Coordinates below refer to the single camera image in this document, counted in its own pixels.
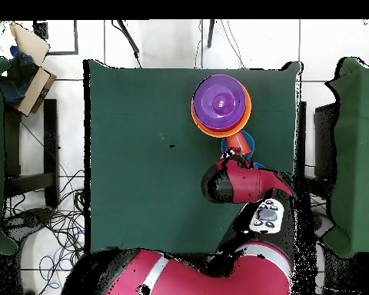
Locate orange cup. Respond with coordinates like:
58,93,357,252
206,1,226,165
225,130,251,156

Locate small light blue bowl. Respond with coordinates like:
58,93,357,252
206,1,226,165
220,130,255,161

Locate wide orange bowl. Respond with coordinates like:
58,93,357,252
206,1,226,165
196,121,244,135

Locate purple cup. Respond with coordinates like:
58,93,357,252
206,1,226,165
211,93,231,114

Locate purple bowl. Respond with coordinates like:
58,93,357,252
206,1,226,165
191,74,245,131

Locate large yellow bowl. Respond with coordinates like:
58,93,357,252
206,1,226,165
190,84,252,138

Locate black computer case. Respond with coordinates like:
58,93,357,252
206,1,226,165
313,102,339,179

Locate dark green table cloth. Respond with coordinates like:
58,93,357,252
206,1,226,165
83,58,302,255

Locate black tripod leg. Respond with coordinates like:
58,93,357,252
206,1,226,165
111,19,142,68
207,19,216,48

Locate black stool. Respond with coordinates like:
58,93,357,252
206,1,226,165
4,98,60,210

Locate cardboard box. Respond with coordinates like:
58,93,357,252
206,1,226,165
8,22,58,117

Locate black chair base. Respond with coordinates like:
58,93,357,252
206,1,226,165
1,207,55,247

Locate blue bag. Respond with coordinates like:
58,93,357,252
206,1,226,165
0,45,39,105

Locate black floor cables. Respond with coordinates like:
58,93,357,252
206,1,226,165
4,168,87,295

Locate black floor frame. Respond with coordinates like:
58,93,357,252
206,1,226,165
33,19,79,56

